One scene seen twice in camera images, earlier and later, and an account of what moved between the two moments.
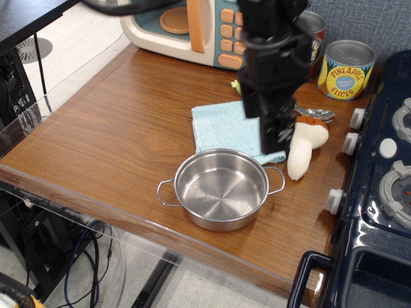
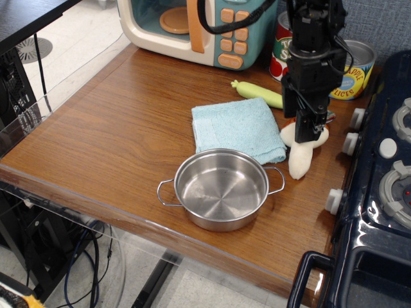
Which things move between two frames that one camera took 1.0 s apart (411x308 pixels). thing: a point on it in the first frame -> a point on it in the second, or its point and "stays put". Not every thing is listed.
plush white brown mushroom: [309, 133] stays put
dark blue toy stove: [372, 252] stays put
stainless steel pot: [221, 190] stays put
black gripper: [275, 61] -> [310, 74]
